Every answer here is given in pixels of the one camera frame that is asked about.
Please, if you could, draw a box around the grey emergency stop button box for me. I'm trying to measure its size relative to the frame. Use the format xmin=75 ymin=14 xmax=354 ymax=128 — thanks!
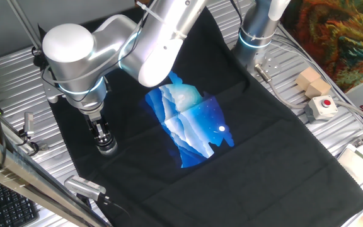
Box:
xmin=304 ymin=95 xmax=339 ymax=124

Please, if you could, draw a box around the silver camera with label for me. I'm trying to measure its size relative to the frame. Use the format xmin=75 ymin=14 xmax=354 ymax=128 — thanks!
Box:
xmin=64 ymin=175 xmax=108 ymax=203

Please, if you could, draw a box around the clear glass jar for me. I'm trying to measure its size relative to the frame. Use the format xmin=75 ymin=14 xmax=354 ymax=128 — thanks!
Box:
xmin=96 ymin=142 xmax=119 ymax=158

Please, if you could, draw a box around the grey emergency stop cable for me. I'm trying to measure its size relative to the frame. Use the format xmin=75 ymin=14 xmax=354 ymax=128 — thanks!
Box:
xmin=253 ymin=62 xmax=363 ymax=127

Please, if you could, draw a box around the colourful painted cloth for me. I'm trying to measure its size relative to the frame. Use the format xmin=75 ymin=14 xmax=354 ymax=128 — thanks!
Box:
xmin=280 ymin=0 xmax=363 ymax=93

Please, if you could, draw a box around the small silver camera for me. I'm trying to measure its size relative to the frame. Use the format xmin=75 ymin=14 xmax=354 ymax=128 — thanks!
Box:
xmin=23 ymin=111 xmax=35 ymax=138

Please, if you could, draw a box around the light wooden block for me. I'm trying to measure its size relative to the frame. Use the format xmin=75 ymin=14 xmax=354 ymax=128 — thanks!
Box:
xmin=295 ymin=66 xmax=322 ymax=91
xmin=304 ymin=78 xmax=332 ymax=100

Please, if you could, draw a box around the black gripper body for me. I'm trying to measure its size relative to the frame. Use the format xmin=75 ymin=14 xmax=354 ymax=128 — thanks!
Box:
xmin=83 ymin=110 xmax=110 ymax=133

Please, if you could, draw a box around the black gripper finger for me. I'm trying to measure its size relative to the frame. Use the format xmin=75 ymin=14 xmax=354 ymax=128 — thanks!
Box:
xmin=100 ymin=123 xmax=113 ymax=146
xmin=89 ymin=125 xmax=102 ymax=148

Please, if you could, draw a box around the black cloth with blue print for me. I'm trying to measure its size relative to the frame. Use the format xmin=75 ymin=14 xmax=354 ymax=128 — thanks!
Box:
xmin=38 ymin=0 xmax=363 ymax=227

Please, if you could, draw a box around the aluminium frame beam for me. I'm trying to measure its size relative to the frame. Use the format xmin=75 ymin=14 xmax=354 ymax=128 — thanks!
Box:
xmin=0 ymin=127 xmax=108 ymax=227

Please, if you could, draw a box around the black camera cable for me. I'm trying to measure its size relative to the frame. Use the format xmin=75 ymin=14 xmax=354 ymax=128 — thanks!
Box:
xmin=99 ymin=194 xmax=134 ymax=220

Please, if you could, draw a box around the white flat device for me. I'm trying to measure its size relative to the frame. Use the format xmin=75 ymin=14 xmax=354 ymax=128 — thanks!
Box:
xmin=337 ymin=138 xmax=363 ymax=190

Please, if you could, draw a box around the thin metal rod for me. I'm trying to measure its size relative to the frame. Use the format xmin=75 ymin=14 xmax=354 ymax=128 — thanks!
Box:
xmin=6 ymin=0 xmax=43 ymax=52

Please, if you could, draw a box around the black keyboard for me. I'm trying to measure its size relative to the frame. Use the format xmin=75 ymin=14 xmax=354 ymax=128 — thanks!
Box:
xmin=0 ymin=177 xmax=41 ymax=227

